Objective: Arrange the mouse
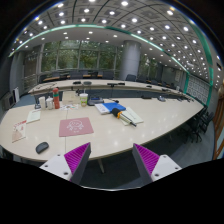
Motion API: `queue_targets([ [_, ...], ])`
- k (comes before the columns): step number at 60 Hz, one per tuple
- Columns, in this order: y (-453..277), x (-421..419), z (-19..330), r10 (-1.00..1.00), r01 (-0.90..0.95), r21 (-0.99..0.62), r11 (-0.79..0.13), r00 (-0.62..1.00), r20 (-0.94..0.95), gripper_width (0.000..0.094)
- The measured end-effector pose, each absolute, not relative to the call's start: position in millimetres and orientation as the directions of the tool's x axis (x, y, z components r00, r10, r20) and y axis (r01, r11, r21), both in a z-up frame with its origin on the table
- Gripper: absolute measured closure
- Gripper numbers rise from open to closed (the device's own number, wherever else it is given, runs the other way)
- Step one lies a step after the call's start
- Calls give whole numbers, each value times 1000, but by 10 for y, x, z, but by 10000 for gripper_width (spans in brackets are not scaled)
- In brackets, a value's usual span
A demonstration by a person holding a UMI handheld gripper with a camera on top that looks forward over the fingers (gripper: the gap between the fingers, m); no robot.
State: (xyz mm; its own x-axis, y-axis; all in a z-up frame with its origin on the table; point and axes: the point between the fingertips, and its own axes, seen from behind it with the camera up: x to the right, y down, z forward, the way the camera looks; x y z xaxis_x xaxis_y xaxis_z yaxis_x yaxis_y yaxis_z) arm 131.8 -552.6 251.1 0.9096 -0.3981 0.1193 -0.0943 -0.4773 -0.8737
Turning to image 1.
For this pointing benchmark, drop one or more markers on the red thermos bottle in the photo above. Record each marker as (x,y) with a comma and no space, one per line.
(56,98)

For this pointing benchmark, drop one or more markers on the black computer mouse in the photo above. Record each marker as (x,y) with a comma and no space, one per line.
(42,147)

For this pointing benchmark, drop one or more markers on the white paper cup green print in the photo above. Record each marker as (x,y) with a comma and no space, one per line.
(83,99)

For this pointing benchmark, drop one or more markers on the clear plastic jar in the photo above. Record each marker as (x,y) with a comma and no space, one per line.
(49,103)

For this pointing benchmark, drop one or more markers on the dark device on table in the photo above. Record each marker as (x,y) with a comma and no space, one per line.
(95,100)

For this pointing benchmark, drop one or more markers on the white tissue cylinder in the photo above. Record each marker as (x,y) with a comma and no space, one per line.
(42,102)

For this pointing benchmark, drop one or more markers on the red white paper leaflet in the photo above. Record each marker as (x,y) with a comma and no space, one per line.
(19,131)

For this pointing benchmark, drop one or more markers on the black office chair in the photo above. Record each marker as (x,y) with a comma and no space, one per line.
(194,128)

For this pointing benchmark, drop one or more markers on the white notebook papers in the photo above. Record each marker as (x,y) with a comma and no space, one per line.
(132,115)

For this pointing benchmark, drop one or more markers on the pink mouse pad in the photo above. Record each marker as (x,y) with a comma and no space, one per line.
(75,126)

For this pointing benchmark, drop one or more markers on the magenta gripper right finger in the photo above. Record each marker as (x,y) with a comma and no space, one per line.
(152,166)

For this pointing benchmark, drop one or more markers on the blue folder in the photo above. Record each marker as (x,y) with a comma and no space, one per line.
(110,106)

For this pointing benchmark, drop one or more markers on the grey round column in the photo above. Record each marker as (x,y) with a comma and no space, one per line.
(130,59)

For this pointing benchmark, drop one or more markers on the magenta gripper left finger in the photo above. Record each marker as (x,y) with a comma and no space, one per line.
(71,165)

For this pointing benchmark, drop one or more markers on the white paper booklet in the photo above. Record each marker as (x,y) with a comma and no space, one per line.
(33,115)

